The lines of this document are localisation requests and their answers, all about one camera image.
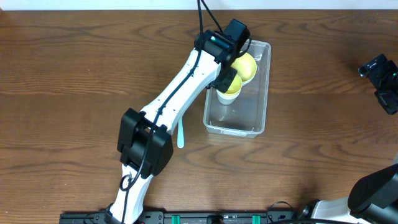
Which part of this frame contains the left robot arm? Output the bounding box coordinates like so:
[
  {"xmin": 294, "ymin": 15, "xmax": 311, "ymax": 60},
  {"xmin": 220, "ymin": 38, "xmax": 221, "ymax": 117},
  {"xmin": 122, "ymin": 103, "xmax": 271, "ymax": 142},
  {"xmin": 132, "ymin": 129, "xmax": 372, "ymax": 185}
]
[{"xmin": 106, "ymin": 29, "xmax": 250, "ymax": 223}]

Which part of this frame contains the yellow plastic bowl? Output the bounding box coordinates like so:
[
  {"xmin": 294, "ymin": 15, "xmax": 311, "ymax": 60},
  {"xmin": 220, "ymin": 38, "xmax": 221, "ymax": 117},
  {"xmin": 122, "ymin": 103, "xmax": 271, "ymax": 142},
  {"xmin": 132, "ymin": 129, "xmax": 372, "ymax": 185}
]
[{"xmin": 231, "ymin": 53, "xmax": 257, "ymax": 85}]

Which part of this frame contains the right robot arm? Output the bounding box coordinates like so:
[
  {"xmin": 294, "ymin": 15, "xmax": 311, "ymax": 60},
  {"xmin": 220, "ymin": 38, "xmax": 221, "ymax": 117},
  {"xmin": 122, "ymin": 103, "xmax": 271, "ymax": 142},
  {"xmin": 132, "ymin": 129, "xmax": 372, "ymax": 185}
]
[{"xmin": 298, "ymin": 54, "xmax": 397, "ymax": 223}]

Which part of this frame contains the white plastic cup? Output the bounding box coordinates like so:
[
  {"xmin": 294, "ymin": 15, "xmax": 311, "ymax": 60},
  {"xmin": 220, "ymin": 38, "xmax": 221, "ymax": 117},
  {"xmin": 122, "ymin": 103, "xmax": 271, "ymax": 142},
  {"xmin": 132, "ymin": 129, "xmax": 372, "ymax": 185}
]
[{"xmin": 216, "ymin": 90, "xmax": 241, "ymax": 105}]

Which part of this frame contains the mint green plastic spoon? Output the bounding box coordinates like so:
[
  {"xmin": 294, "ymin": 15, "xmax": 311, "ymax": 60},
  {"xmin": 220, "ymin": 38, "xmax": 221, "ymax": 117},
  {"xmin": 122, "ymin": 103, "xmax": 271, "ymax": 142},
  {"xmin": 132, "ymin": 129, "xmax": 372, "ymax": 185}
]
[{"xmin": 177, "ymin": 118, "xmax": 185, "ymax": 149}]

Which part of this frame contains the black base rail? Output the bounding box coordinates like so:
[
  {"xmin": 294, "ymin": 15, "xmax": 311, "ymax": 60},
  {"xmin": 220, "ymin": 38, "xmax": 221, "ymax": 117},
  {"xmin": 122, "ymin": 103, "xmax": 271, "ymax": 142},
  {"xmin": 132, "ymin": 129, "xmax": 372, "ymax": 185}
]
[{"xmin": 59, "ymin": 208, "xmax": 311, "ymax": 224}]

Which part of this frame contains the yellow plastic cup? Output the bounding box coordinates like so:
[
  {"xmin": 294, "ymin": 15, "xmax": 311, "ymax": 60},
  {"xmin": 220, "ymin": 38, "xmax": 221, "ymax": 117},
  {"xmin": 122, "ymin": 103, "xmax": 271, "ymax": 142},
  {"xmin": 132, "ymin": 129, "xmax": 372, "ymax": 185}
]
[{"xmin": 225, "ymin": 75, "xmax": 242, "ymax": 95}]

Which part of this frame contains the clear plastic container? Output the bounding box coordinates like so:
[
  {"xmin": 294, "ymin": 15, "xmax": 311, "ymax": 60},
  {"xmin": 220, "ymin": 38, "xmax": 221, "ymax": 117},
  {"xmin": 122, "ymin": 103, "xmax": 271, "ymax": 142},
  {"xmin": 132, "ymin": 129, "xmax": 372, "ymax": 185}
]
[{"xmin": 203, "ymin": 40, "xmax": 271, "ymax": 138}]

